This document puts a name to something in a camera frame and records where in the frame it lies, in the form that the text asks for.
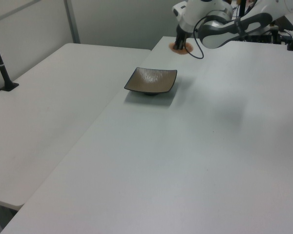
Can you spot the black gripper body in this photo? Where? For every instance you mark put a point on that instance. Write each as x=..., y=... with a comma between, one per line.
x=182, y=33

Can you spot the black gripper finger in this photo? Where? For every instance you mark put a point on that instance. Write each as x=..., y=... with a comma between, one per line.
x=177, y=44
x=182, y=44

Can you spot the orange bread roll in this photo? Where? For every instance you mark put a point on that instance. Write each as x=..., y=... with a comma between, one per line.
x=188, y=48

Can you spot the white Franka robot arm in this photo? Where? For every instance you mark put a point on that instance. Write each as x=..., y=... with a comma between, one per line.
x=215, y=26

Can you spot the square brown ceramic plate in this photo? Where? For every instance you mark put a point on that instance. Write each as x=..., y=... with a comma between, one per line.
x=151, y=81

